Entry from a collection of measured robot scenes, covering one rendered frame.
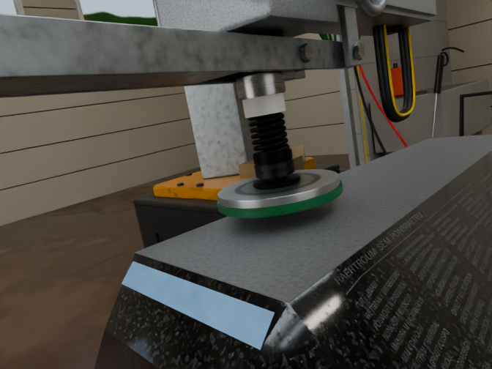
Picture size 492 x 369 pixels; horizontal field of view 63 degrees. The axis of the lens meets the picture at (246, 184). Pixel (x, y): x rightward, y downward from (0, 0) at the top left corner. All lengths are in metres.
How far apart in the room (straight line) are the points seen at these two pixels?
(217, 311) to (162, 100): 7.39
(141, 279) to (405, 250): 0.38
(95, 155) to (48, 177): 0.82
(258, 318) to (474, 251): 0.38
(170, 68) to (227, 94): 0.99
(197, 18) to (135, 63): 0.22
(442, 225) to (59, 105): 6.54
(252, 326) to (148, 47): 0.31
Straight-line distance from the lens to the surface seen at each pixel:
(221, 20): 0.60
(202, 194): 1.35
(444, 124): 3.57
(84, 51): 0.41
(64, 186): 6.86
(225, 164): 1.48
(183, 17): 0.66
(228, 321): 0.46
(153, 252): 0.66
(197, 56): 0.50
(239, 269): 0.51
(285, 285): 0.45
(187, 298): 0.53
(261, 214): 0.60
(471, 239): 0.71
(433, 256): 0.61
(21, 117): 6.73
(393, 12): 1.04
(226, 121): 1.46
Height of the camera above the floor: 1.02
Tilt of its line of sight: 11 degrees down
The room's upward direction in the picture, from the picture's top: 10 degrees counter-clockwise
